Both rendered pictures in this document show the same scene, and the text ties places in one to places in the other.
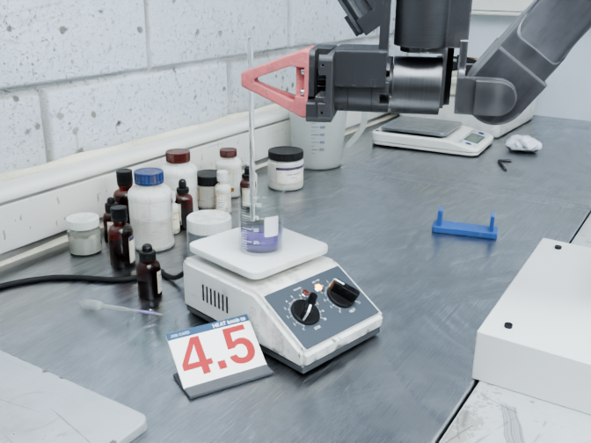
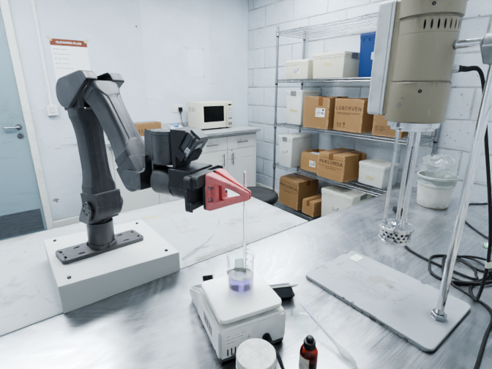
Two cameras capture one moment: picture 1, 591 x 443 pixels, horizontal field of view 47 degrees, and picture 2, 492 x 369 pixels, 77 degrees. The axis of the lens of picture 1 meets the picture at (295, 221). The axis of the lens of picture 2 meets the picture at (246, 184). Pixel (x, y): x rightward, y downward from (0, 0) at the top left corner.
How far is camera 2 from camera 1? 1.21 m
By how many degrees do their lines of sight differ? 138
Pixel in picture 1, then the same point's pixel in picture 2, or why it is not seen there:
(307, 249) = (216, 281)
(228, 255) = (261, 284)
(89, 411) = (326, 280)
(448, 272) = (90, 340)
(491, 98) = not seen: hidden behind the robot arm
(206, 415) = (284, 277)
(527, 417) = (181, 255)
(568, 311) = (135, 250)
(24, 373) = (362, 303)
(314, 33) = not seen: outside the picture
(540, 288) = (125, 260)
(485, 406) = (189, 261)
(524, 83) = not seen: hidden behind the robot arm
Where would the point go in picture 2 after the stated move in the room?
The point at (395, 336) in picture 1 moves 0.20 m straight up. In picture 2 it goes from (185, 295) to (179, 214)
